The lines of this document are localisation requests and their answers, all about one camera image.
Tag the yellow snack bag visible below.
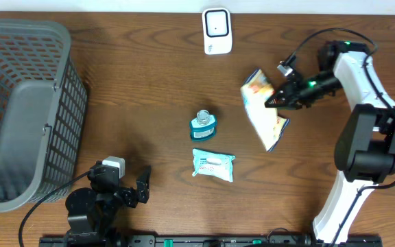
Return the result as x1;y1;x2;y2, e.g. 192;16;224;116
240;69;290;152

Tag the teal mouthwash bottle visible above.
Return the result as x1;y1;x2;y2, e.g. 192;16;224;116
189;110;217;141

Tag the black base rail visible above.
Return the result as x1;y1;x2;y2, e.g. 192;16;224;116
39;234;383;247

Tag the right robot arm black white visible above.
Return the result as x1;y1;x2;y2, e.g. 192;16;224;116
265;40;395;246

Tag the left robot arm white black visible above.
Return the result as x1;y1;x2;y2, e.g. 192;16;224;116
65;161;152;246

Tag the teal wet wipes pack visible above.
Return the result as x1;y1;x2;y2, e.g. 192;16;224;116
192;148;236;183

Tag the white barcode scanner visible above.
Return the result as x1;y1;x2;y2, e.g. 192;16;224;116
202;8;233;55

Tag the dark grey plastic basket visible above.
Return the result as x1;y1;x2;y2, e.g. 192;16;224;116
0;19;88;213

